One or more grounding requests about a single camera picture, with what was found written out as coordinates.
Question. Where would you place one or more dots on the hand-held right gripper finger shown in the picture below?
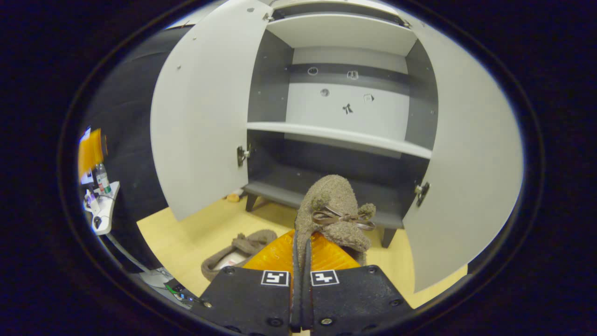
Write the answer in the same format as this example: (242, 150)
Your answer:
(296, 298)
(306, 298)

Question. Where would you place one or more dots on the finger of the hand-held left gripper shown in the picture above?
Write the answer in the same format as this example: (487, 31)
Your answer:
(89, 151)

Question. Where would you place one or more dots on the brown fuzzy shoe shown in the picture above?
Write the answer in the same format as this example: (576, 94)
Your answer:
(333, 210)
(242, 247)

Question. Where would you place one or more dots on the white shoe cabinet door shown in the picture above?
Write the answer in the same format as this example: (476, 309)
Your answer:
(471, 177)
(200, 116)

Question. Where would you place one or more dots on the grey shoe cabinet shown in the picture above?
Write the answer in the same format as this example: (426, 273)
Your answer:
(336, 135)

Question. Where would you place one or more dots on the clear plastic bottle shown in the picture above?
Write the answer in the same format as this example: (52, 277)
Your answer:
(102, 178)

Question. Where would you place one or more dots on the white side desk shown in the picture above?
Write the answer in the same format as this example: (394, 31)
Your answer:
(106, 210)

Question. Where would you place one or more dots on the black computer mouse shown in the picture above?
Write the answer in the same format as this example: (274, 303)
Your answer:
(97, 221)

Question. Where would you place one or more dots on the black electronic device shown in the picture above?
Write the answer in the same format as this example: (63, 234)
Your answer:
(179, 289)

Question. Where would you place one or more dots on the small orange floor object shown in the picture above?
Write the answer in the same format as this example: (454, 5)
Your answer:
(233, 197)

